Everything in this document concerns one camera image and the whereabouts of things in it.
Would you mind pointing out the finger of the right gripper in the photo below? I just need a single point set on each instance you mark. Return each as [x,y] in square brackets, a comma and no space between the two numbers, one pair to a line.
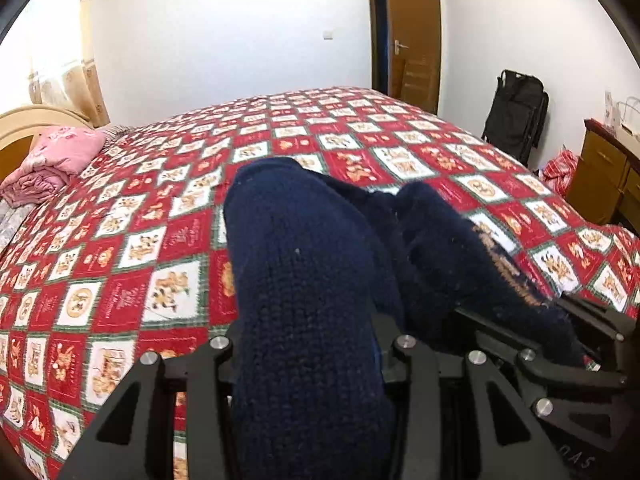
[607,321]
[598,408]

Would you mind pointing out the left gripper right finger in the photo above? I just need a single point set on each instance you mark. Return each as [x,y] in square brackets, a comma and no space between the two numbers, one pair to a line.
[457,417]

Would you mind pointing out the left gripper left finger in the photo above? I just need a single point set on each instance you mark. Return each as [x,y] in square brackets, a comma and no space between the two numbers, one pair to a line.
[132,435]

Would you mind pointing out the navy patterned knit sweater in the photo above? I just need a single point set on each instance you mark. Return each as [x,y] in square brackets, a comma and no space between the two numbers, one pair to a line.
[313,258]

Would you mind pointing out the brown wooden dresser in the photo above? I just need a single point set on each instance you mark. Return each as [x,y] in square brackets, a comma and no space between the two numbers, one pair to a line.
[605,186]

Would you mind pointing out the red plaid bag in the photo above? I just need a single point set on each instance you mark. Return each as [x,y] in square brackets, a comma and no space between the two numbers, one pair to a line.
[559,172]

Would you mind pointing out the red patchwork bear bedspread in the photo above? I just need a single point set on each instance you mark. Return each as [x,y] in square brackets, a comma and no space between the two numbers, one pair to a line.
[131,256]

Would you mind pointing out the white items on dresser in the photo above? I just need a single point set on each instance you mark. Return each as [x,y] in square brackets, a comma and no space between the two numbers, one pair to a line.
[622,116]

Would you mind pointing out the black folded stroller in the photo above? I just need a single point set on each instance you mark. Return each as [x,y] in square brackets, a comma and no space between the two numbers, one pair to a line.
[517,114]

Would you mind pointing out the grey pillow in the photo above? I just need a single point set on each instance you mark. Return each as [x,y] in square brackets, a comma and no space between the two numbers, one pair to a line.
[10,221]

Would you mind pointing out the folded pink blanket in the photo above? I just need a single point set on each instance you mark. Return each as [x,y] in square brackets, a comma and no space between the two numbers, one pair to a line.
[60,155]

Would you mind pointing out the beige wooden headboard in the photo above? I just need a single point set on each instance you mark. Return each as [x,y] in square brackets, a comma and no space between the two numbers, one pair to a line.
[20,129]

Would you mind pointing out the beige patterned curtain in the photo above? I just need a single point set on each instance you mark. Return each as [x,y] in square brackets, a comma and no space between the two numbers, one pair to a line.
[63,65]

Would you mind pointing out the brown wooden door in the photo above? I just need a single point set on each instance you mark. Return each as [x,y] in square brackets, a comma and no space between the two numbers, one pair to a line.
[414,52]

